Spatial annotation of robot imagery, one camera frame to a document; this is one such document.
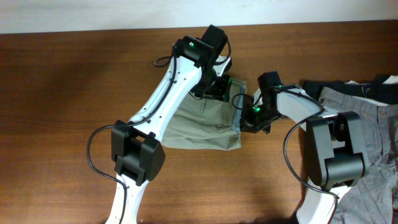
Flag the right black cable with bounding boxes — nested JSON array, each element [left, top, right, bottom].
[[231, 85, 340, 200]]

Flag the black cable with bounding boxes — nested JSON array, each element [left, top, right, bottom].
[[86, 40, 233, 224], [231, 85, 340, 200]]

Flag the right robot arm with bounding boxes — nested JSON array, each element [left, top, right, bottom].
[[240, 71, 370, 223]]

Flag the grey shorts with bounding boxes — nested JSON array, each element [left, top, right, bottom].
[[319, 87, 397, 223]]

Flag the left black cable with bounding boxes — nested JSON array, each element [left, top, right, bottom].
[[86, 40, 233, 224]]

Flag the white cloth piece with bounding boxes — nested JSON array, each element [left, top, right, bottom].
[[346, 75, 397, 85]]

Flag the black garment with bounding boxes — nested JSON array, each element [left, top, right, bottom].
[[303, 75, 397, 105]]

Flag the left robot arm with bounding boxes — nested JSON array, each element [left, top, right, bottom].
[[107, 25, 231, 223]]

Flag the khaki green shorts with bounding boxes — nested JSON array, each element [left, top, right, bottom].
[[162, 79, 246, 151]]

